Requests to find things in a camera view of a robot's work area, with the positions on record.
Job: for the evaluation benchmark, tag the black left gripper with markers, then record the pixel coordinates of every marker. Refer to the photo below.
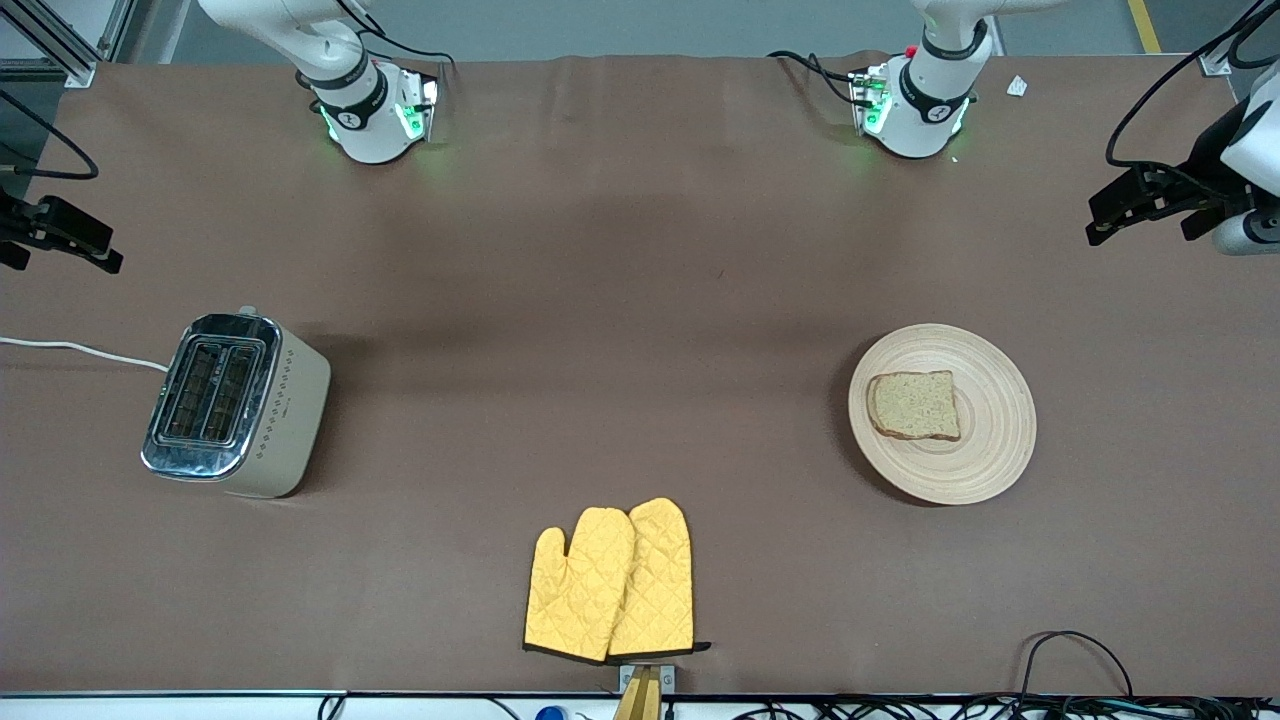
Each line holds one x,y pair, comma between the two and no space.
1205,165

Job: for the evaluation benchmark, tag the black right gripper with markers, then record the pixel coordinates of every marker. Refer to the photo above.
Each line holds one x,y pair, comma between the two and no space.
12,222

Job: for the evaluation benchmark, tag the round light wooden plate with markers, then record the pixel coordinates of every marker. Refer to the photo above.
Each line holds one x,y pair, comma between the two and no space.
990,440

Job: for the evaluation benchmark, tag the slice of brown bread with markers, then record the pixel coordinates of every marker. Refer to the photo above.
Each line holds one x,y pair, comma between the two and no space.
915,405

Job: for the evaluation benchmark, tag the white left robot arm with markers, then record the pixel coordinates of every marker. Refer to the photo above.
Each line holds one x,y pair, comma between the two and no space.
925,110

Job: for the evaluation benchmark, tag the cream and chrome toaster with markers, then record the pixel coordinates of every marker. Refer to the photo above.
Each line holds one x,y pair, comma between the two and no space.
240,410

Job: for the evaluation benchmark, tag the small white paper scrap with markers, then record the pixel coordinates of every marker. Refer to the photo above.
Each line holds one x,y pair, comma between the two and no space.
1017,86

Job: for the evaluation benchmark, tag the brown table mat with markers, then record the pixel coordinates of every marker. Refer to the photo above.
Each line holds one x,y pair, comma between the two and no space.
640,250

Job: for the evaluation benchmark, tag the yellow quilted oven mitt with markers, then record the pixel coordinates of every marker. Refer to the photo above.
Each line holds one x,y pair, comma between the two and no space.
580,590
660,580

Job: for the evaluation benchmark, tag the small blue object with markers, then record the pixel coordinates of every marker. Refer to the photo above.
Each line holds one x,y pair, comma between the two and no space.
549,714

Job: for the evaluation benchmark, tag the tan strut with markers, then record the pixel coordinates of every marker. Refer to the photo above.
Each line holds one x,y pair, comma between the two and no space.
640,700

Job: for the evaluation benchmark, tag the aluminium frame post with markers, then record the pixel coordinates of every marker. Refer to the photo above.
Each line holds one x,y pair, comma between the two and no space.
1218,62
60,50

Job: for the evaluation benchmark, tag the grey metal bracket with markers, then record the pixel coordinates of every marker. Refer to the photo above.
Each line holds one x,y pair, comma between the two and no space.
668,678

